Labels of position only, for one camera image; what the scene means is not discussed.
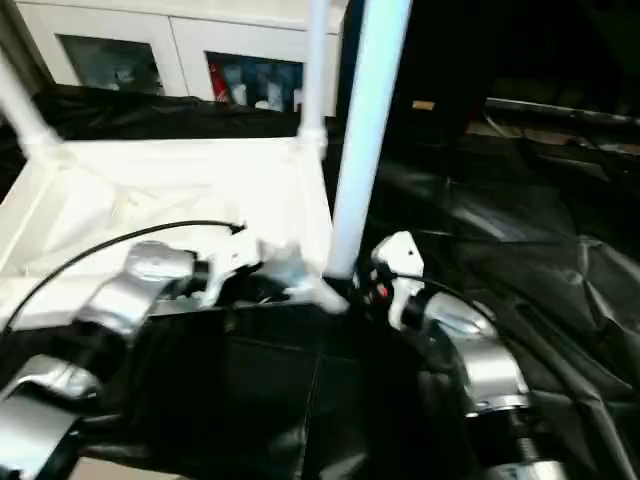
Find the white plastic table top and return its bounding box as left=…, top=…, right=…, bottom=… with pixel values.
left=0, top=135, right=346, bottom=331

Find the white plastic table leg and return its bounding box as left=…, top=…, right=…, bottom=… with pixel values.
left=323, top=0, right=414, bottom=281
left=298, top=0, right=334, bottom=149
left=0, top=59, right=64, bottom=151

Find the black mat cloth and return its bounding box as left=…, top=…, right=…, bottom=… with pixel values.
left=0, top=82, right=640, bottom=480

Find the long black rod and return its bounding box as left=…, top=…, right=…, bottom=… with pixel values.
left=484, top=97, right=640, bottom=125

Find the white display cabinet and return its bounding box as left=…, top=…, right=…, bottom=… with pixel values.
left=19, top=0, right=351, bottom=115

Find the dark tall cabinet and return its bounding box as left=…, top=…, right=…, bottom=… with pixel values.
left=339, top=0, right=640, bottom=126

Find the grey curtain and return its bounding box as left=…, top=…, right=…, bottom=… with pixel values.
left=0, top=0, right=51, bottom=91

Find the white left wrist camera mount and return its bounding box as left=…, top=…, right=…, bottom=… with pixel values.
left=199, top=234, right=264, bottom=306

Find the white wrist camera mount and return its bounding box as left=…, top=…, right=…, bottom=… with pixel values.
left=199, top=234, right=264, bottom=306
left=372, top=230, right=426, bottom=326

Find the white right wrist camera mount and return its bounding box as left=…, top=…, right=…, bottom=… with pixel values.
left=372, top=230, right=426, bottom=326

